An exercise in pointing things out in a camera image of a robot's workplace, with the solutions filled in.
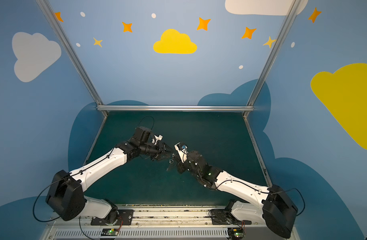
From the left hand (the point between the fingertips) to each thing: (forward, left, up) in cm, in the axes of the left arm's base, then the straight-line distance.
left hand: (174, 153), depth 76 cm
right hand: (0, -1, -2) cm, 3 cm away
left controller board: (-32, +30, -21) cm, 49 cm away
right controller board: (-32, -31, -21) cm, 49 cm away
